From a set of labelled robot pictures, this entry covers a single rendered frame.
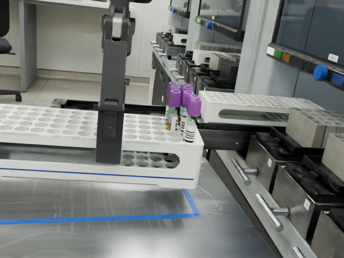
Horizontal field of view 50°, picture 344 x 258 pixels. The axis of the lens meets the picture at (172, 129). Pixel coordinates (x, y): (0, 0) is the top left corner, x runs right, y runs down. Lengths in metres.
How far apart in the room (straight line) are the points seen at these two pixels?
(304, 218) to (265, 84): 0.47
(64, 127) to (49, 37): 3.95
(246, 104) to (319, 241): 0.38
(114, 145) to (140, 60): 3.98
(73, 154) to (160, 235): 0.18
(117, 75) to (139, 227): 0.18
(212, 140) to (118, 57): 0.50
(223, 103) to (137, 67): 3.61
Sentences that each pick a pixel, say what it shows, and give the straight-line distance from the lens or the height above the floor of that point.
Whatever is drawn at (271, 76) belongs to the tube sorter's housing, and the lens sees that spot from 1.02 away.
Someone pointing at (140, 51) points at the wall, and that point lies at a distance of 4.40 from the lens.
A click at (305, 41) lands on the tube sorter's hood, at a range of 0.85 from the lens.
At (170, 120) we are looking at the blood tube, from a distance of 0.49.
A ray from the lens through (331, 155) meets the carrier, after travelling 0.73.
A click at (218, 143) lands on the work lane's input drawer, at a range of 0.87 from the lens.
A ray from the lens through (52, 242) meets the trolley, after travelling 0.44.
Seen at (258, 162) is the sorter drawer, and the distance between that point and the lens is 0.82.
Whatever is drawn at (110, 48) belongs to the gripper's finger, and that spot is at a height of 1.02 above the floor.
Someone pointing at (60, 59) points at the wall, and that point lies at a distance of 4.44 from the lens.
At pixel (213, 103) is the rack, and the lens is 0.85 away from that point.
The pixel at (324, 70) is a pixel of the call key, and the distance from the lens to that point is 0.74.
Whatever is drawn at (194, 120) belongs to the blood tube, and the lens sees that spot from 0.46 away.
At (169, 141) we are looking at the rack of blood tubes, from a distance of 0.46.
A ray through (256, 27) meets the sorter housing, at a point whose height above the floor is 1.02.
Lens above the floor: 1.09
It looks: 20 degrees down
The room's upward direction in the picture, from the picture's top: 7 degrees clockwise
